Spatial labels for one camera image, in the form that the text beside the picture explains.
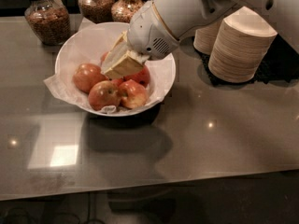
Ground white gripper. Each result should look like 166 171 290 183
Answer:
101 1 179 79

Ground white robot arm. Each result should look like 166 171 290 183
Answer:
102 0 299 79

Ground glass jar of cereal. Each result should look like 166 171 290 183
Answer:
111 0 143 23
78 0 115 23

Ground front stack of paper bowls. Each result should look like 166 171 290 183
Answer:
208 7 278 83

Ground back red apple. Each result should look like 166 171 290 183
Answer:
100 51 109 63

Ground stack of paper bowls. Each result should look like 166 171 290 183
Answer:
208 7 278 83
193 21 222 55

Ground back stack of paper bowls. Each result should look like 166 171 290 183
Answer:
193 21 222 55

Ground white paper liner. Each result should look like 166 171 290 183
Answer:
43 16 171 115

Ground front right red apple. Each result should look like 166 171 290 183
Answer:
119 79 149 109

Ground large left red apple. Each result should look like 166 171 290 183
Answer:
72 63 107 93

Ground right dark red apple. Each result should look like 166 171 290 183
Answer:
123 66 150 87

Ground front left red apple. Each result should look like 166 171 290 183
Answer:
88 80 121 111

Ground small middle red apple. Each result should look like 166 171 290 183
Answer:
111 78 124 86

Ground left glass jar of nuts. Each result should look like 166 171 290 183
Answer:
24 0 71 46

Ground black mat under stacks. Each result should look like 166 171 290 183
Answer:
195 35 299 87

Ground white bowl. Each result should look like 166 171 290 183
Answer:
54 21 177 118

